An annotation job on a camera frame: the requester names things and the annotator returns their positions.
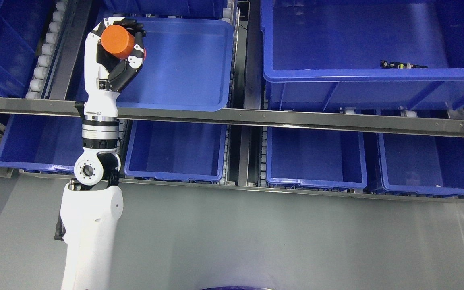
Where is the blue lower bin centre left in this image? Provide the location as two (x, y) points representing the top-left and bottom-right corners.
(124, 120), (227, 183)

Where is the steel shelf front rail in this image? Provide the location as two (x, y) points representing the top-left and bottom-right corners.
(0, 98), (464, 138)

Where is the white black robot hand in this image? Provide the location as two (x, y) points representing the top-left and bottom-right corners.
(83, 17), (147, 122)

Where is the blue lower bin far left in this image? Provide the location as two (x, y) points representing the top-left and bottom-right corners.
(0, 114), (83, 173)

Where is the orange cylindrical capacitor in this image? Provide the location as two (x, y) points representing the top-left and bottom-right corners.
(101, 25), (135, 60)

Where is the blue upper bin far left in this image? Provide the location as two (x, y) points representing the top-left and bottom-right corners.
(0, 0), (55, 97)

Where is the small black component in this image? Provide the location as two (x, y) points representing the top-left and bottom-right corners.
(380, 60), (428, 69)

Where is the large blue bin right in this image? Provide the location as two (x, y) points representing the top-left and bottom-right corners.
(260, 0), (464, 112)

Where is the blue shallow tray bin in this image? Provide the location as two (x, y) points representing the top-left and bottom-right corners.
(116, 18), (233, 112)

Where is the blue bin top centre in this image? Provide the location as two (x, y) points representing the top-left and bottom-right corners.
(103, 0), (231, 18)

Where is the blue lower bin far right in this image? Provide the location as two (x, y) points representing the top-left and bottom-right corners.
(369, 133), (464, 197)

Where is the white roller track left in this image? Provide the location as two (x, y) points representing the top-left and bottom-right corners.
(25, 0), (70, 99)

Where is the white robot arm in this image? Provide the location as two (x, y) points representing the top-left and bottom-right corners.
(60, 114), (124, 290)

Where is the blue lower bin centre right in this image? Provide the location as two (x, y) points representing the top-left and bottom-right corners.
(266, 127), (368, 190)

